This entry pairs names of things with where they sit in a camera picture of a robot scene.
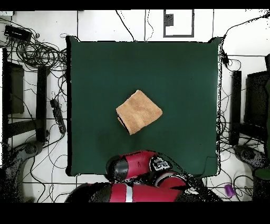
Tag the tan terry towel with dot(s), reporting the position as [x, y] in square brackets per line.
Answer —
[139, 112]

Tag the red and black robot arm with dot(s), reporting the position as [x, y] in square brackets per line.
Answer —
[139, 163]

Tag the dark flat panel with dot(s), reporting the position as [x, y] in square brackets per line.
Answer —
[15, 88]

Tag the dark green table cloth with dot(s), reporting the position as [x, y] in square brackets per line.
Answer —
[105, 74]

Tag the black power strip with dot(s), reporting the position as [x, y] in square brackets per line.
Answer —
[58, 116]

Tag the grey stand base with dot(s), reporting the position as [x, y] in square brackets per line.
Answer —
[246, 154]
[30, 148]

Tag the purple small object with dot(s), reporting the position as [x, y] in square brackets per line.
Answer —
[229, 190]

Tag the black electronics box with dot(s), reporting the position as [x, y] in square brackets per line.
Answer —
[16, 32]

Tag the grey square floor frame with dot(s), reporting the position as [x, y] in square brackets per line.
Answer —
[164, 23]

